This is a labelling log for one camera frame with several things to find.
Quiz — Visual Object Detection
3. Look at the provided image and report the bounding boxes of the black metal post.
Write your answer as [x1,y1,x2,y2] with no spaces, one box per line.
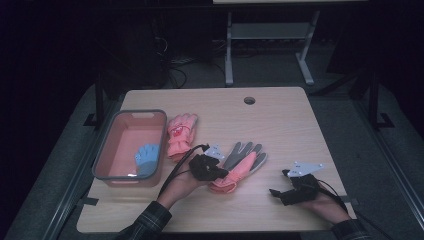
[83,71,105,129]
[367,70,395,130]

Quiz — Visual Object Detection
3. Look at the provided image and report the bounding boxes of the pink glove with red print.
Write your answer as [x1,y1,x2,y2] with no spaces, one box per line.
[166,113,199,163]

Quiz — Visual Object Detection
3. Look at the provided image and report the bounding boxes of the blue grey knit glove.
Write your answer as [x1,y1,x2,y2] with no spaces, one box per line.
[134,143,161,178]

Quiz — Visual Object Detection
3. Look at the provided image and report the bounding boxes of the black floor cables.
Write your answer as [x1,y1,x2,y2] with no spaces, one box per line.
[153,34,225,88]

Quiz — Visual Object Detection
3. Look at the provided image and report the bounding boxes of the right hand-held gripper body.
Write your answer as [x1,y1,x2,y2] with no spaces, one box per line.
[281,161,326,206]

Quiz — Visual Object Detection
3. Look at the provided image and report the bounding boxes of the person's left hand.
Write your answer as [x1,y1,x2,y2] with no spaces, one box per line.
[156,162,209,210]

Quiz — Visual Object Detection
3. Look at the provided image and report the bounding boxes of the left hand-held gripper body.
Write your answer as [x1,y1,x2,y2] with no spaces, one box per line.
[188,143,228,182]

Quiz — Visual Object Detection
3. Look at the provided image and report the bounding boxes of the grey metal stand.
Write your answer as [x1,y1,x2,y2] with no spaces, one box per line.
[224,10,321,87]

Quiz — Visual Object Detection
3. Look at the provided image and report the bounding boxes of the person's right hand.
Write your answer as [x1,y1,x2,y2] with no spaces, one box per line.
[298,185,352,224]

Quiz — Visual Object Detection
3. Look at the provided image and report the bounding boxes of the pink glove with grey palm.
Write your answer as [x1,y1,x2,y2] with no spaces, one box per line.
[209,141,269,195]

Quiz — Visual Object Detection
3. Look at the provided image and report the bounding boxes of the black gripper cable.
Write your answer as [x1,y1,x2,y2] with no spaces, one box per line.
[314,179,349,213]
[157,143,211,198]

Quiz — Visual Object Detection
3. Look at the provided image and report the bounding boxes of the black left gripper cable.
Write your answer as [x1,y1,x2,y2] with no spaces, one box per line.
[157,143,211,198]

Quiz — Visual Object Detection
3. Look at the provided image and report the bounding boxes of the pink basin with grey rim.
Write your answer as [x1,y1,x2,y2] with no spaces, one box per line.
[92,109,168,188]

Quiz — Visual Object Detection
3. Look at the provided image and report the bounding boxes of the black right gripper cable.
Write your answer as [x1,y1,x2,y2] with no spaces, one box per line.
[314,179,349,213]

